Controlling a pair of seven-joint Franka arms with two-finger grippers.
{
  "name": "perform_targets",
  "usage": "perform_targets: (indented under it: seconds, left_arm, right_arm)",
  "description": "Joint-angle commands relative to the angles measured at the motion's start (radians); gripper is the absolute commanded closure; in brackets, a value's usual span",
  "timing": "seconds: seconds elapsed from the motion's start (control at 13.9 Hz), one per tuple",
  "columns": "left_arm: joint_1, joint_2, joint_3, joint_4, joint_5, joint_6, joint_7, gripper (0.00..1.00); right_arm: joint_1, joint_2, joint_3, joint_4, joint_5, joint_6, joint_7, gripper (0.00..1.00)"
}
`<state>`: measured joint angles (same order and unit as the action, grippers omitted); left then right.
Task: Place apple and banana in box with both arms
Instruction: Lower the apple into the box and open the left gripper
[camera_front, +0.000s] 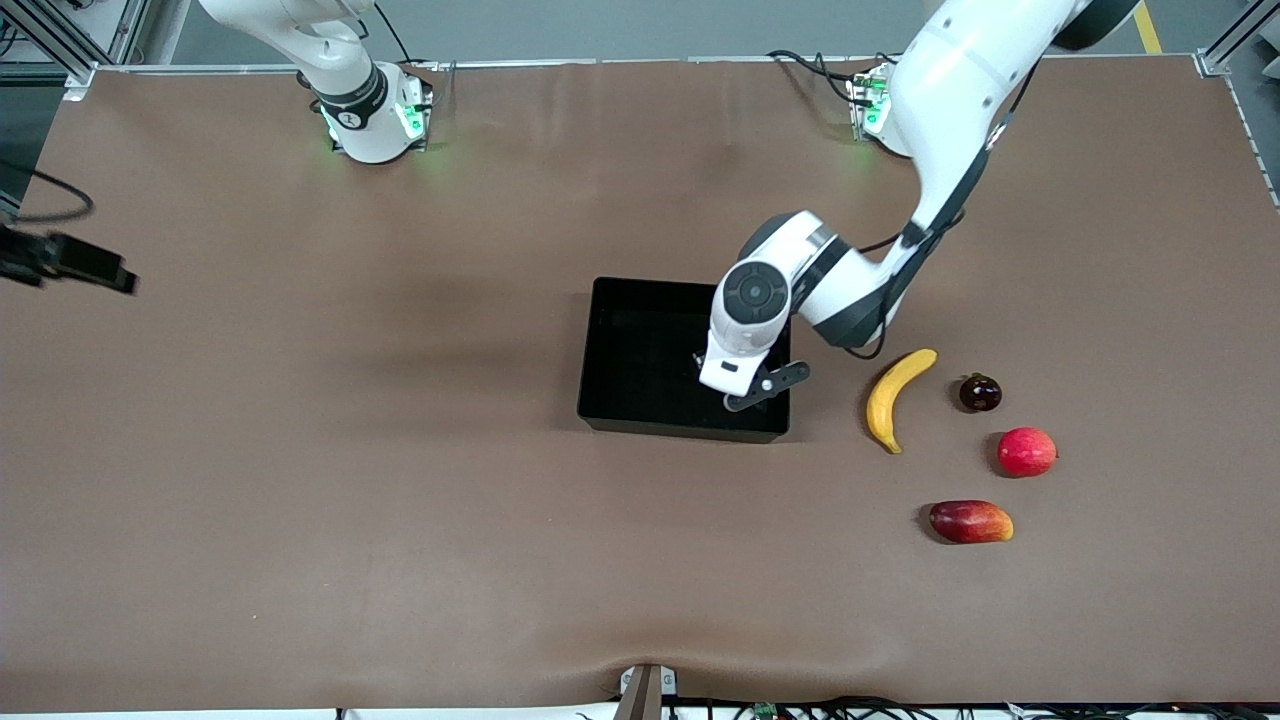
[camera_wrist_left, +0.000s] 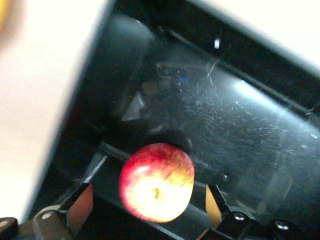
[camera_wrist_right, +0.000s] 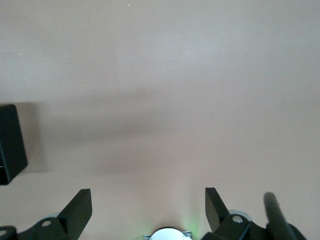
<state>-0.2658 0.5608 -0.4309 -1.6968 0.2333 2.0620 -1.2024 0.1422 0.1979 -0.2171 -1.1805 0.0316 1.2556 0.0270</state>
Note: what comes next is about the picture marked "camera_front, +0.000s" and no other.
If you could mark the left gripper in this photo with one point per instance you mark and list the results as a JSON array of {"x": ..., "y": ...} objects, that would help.
[{"x": 697, "y": 359}]

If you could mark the black plastic box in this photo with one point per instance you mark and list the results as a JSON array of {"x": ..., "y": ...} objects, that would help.
[{"x": 650, "y": 350}]

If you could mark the yellow banana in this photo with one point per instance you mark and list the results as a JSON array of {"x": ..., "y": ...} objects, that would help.
[{"x": 885, "y": 395}]

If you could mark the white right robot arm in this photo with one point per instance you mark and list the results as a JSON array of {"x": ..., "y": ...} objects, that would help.
[{"x": 350, "y": 100}]

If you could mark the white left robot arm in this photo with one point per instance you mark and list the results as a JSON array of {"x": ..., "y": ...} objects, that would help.
[{"x": 950, "y": 90}]

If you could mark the red apple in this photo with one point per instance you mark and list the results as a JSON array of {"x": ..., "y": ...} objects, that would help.
[{"x": 1027, "y": 452}]

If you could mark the brown table mat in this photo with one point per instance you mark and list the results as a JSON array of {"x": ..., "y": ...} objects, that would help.
[{"x": 640, "y": 580}]

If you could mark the dark purple mangosteen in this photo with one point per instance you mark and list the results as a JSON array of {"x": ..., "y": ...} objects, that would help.
[{"x": 980, "y": 393}]

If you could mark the red yellow mango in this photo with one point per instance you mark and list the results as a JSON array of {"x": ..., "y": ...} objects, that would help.
[{"x": 970, "y": 522}]

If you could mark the aluminium frame post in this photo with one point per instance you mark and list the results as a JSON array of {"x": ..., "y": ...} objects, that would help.
[
  {"x": 1230, "y": 40},
  {"x": 60, "y": 40}
]

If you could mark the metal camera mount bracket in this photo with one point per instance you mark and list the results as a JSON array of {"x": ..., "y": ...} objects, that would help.
[{"x": 640, "y": 692}]

